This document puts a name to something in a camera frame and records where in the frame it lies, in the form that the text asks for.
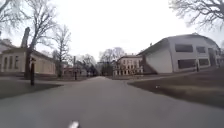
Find group of bare trees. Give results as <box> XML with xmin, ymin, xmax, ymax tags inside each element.
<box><xmin>78</xmin><ymin>53</ymin><xmax>99</xmax><ymax>78</ymax></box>
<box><xmin>98</xmin><ymin>46</ymin><xmax>126</xmax><ymax>77</ymax></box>

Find pale building with many windows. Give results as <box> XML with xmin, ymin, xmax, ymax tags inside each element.
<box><xmin>112</xmin><ymin>54</ymin><xmax>144</xmax><ymax>77</ymax></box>

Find thin dark pole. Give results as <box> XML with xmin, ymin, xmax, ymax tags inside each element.
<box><xmin>195</xmin><ymin>59</ymin><xmax>200</xmax><ymax>73</ymax></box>
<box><xmin>73</xmin><ymin>55</ymin><xmax>78</xmax><ymax>81</ymax></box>

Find grey asphalt path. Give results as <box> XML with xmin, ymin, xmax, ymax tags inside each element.
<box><xmin>0</xmin><ymin>75</ymin><xmax>224</xmax><ymax>128</ymax></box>

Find low reddish building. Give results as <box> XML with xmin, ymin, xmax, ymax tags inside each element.
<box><xmin>62</xmin><ymin>66</ymin><xmax>84</xmax><ymax>78</ymax></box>

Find white building with dark windows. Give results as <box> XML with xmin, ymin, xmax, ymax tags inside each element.
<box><xmin>137</xmin><ymin>33</ymin><xmax>223</xmax><ymax>75</ymax></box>

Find robot's own part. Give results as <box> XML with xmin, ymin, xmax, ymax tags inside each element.
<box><xmin>68</xmin><ymin>120</ymin><xmax>80</xmax><ymax>128</ymax></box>

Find brownish grass ground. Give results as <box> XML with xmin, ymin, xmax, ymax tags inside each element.
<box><xmin>127</xmin><ymin>68</ymin><xmax>224</xmax><ymax>109</ymax></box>
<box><xmin>0</xmin><ymin>77</ymin><xmax>64</xmax><ymax>100</ymax></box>

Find black pole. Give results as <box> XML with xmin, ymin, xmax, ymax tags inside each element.
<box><xmin>29</xmin><ymin>57</ymin><xmax>36</xmax><ymax>87</ymax></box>

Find large bare tree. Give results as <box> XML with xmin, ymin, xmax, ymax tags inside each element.
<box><xmin>19</xmin><ymin>0</ymin><xmax>58</xmax><ymax>80</ymax></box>

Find low beige building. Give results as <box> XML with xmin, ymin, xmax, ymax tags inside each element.
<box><xmin>0</xmin><ymin>38</ymin><xmax>58</xmax><ymax>77</ymax></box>

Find bare tree branches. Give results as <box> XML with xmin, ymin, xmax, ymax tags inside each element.
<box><xmin>0</xmin><ymin>0</ymin><xmax>24</xmax><ymax>34</ymax></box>
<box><xmin>169</xmin><ymin>0</ymin><xmax>224</xmax><ymax>31</ymax></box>

